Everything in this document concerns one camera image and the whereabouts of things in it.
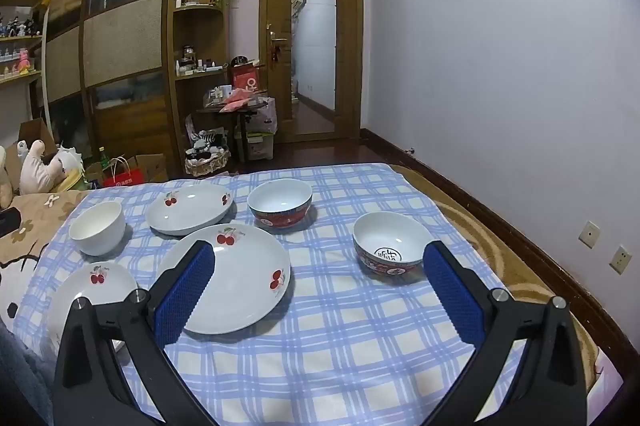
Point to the small cherry print plate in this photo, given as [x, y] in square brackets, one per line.
[95, 301]

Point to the row of small figurines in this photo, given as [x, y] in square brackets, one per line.
[22, 26]

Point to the blue plaid cloth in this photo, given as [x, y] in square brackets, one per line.
[325, 331]

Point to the beige cartoon print blanket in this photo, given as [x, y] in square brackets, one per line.
[30, 251]

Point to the green lid storage bin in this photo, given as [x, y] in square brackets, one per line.
[257, 148]

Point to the red paper bag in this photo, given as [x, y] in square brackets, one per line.
[125, 180]

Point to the dark side table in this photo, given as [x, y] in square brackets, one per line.
[242, 131]

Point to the white spiky plush toy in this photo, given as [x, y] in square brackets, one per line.
[70, 158]

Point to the yellow green container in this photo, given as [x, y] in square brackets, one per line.
[75, 183]

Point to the wicker basket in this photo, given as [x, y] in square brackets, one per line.
[205, 166]

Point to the white pole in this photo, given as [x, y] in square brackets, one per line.
[45, 56]

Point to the red box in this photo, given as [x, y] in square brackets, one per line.
[245, 78]

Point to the red patterned bowl plain inside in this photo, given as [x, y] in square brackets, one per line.
[280, 216]

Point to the red door ornament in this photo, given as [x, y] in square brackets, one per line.
[274, 55]

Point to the clear plastic organizer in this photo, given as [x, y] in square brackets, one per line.
[217, 95]

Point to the large cardboard box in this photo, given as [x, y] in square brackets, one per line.
[152, 168]

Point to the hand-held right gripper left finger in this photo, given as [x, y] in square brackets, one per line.
[182, 293]

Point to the medium deep cherry print plate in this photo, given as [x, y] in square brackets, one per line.
[192, 213]

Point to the pale plush toy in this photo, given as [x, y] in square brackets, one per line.
[4, 176]

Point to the wooden corner shelf unit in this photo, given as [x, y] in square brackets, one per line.
[187, 101]

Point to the black round box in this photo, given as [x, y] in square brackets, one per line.
[240, 61]

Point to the pink white bag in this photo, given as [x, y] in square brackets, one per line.
[265, 116]

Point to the wooden wardrobe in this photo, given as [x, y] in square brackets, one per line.
[125, 36]

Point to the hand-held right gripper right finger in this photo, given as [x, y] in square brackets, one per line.
[452, 293]

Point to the pink patterned bag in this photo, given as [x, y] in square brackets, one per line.
[191, 128]

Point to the green bottle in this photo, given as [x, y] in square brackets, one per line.
[104, 158]

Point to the open cardboard box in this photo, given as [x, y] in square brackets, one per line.
[35, 131]

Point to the door mirror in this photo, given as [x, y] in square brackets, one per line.
[312, 31]

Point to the beige plush toy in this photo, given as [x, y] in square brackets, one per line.
[37, 171]

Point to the red patterned bowl symbol inside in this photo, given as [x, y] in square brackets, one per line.
[385, 236]

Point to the beige wall socket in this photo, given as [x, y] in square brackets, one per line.
[590, 234]
[620, 259]

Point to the plain white bowl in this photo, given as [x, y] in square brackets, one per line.
[95, 236]

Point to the black white striped cloth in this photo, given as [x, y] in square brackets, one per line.
[207, 140]

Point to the row of small bottles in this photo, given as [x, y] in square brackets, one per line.
[202, 67]

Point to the brown swirl pattern bedspread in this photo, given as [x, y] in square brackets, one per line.
[520, 266]

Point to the glass jar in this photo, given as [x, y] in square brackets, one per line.
[189, 53]

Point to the blue fleece clothing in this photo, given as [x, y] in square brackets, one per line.
[20, 381]

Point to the pink cloth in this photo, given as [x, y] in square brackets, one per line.
[237, 98]

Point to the large cherry print plate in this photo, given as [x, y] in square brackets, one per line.
[240, 286]

